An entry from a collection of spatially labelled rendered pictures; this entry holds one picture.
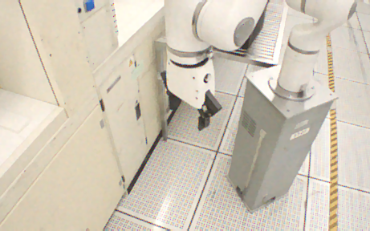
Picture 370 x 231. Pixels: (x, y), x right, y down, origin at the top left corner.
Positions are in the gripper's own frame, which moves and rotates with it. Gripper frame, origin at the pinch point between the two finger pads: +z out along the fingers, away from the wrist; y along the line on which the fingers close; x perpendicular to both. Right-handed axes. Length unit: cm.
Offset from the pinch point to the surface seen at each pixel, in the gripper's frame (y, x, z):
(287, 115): -8, -43, 25
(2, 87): 68, 27, 15
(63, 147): 39, 21, 28
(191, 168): 37, -40, 101
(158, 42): 64, -44, 26
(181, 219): 17, -12, 101
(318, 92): -10, -64, 25
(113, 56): 54, -13, 15
